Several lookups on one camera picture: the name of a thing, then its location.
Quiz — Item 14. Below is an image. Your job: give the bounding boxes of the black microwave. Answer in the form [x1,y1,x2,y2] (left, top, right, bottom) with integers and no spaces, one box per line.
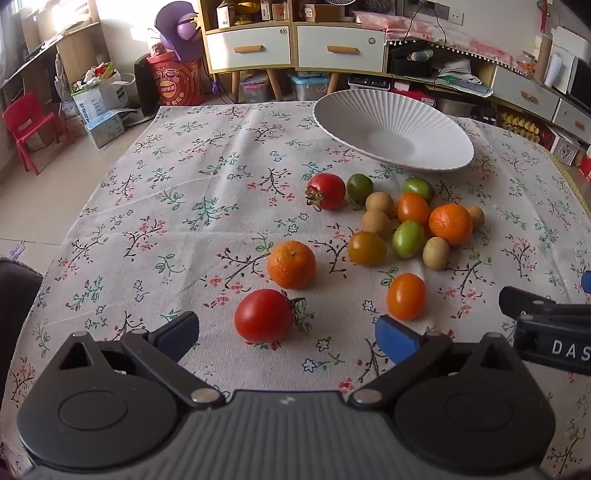
[568,60,591,109]

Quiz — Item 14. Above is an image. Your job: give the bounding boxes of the wooden side desk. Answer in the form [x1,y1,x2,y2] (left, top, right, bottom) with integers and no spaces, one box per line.
[0,21,100,93]

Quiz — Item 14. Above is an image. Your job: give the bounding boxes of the yellow egg cartons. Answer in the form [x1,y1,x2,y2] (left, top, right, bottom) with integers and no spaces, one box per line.
[501,111,541,139]

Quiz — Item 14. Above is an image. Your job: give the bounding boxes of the wall socket strip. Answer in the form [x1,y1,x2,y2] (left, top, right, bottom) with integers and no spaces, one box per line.
[402,0,465,26]

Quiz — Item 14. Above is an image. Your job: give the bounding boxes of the low wooden console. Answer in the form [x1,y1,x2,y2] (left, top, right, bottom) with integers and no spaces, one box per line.
[388,41,591,144]

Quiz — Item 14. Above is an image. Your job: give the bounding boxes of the clear bin blue lid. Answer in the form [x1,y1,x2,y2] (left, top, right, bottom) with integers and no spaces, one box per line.
[288,71,331,100]

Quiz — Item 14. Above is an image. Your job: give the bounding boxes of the clear storage bin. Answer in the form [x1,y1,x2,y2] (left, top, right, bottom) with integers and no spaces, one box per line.
[239,71,271,103]

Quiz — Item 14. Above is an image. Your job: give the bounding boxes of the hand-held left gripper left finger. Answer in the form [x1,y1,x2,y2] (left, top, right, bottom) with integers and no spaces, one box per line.
[58,311,227,411]

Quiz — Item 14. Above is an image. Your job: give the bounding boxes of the black panel heater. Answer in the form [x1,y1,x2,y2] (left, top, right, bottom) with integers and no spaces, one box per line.
[134,55,160,118]

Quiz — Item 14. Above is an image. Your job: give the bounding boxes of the brownish yellow tomato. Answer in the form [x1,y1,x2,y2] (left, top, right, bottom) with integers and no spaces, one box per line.
[347,231,387,267]

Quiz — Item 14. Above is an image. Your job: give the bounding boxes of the red tomato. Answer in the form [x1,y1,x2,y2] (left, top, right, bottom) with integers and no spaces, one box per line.
[234,288,309,344]
[305,173,347,212]

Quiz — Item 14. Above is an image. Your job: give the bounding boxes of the white console drawer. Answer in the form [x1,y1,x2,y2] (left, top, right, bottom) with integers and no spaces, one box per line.
[553,99,591,144]
[492,69,561,120]

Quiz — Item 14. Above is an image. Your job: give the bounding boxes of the glass jar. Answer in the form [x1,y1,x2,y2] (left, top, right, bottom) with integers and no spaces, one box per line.
[516,51,539,77]

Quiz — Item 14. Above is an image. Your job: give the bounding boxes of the small cardboard box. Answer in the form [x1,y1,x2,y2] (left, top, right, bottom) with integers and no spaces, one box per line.
[305,4,342,23]

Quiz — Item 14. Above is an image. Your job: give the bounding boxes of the pink patterned cloth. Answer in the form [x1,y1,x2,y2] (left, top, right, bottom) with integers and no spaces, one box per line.
[353,9,513,65]

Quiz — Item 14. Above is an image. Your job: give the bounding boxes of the white patterned box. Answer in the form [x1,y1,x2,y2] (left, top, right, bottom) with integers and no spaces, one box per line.
[551,136,580,164]

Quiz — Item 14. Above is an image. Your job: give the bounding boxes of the pile of papers and cloth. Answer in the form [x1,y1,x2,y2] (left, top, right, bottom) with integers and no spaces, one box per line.
[436,60,495,97]

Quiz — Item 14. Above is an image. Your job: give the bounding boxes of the floral tablecloth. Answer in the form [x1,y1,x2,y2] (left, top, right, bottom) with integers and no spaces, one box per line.
[0,102,591,480]

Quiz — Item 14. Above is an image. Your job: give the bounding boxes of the red plastic chair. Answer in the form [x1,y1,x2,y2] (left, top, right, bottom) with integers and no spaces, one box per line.
[2,91,72,175]

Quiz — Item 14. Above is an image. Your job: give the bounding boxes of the white paper roll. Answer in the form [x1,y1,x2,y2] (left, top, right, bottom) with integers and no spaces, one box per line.
[545,53,564,88]

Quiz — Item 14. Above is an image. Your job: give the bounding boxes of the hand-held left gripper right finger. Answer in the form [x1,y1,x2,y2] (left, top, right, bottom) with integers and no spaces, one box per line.
[348,316,527,411]

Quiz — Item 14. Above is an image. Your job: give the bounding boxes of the black case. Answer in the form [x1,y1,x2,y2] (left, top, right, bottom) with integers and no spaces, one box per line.
[390,44,446,77]

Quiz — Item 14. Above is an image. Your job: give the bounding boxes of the orange cherry tomato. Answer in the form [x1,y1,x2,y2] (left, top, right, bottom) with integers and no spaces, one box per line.
[386,272,427,321]
[397,192,431,227]

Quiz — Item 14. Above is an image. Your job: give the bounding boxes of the red round drum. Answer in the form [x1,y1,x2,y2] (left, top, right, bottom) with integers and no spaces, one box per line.
[147,53,206,108]

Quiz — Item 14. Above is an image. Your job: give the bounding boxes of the blue and white carton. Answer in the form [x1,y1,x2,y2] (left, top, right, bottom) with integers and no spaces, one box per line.
[85,111,127,148]

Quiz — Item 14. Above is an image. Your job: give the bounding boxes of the light green tomato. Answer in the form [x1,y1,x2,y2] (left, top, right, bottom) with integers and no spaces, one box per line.
[392,220,426,259]
[402,176,435,203]

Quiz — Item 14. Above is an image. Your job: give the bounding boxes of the white cabinet drawer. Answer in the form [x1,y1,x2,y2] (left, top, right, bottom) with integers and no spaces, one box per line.
[205,28,293,72]
[295,25,386,73]

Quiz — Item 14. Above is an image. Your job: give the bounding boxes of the open cardboard box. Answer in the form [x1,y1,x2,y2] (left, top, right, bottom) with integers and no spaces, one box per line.
[71,62,131,123]

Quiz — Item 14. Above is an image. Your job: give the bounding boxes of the clear bin black lid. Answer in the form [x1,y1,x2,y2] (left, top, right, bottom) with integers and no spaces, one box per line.
[348,75,392,92]

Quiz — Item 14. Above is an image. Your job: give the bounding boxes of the red box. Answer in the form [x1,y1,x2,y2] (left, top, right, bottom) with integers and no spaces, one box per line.
[392,80,437,107]

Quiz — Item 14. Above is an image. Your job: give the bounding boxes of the wooden cabinet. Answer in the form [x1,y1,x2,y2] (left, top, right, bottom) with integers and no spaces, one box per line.
[198,0,389,104]

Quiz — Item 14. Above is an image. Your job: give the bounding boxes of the white ribbed plate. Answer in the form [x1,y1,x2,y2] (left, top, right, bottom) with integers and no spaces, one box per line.
[312,90,475,174]

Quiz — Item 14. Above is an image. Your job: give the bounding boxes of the dark green tomato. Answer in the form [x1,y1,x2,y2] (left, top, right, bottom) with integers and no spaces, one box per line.
[346,174,374,203]

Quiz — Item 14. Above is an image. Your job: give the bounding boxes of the brown cardboard tube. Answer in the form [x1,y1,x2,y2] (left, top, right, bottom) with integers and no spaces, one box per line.
[536,34,552,84]

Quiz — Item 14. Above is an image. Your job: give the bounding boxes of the orange mandarin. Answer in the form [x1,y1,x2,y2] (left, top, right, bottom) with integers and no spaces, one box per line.
[267,240,317,291]
[428,203,474,247]

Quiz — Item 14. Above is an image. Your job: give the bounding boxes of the purple toy figure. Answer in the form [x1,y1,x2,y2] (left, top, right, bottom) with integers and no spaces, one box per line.
[154,0,204,63]

